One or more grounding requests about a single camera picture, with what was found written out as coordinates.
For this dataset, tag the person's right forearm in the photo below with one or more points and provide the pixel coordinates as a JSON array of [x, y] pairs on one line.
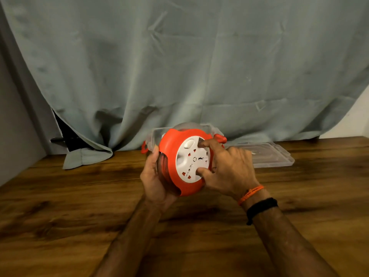
[[285, 242]]

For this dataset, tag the clear plastic lid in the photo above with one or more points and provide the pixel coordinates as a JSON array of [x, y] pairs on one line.
[[266, 155]]

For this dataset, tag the clear plastic container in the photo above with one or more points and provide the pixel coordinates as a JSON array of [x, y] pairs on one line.
[[154, 135]]

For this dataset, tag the person's right thumb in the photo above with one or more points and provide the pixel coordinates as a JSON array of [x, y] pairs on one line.
[[204, 174]]

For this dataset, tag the person's left thumb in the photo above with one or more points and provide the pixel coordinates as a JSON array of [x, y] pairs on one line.
[[152, 161]]

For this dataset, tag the person's right hand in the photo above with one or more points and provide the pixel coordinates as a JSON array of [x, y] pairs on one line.
[[233, 173]]

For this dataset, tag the orange thread wristband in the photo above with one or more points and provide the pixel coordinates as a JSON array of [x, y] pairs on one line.
[[250, 193]]

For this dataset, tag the person's left forearm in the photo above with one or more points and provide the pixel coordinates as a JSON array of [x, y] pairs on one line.
[[129, 242]]

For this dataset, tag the person's left hand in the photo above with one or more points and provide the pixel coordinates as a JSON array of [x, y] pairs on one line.
[[155, 187]]

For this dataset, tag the black wristband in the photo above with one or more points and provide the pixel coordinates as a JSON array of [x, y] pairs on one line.
[[261, 207]]

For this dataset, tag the grey-green curtain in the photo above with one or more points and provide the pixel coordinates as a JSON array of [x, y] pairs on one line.
[[184, 63]]

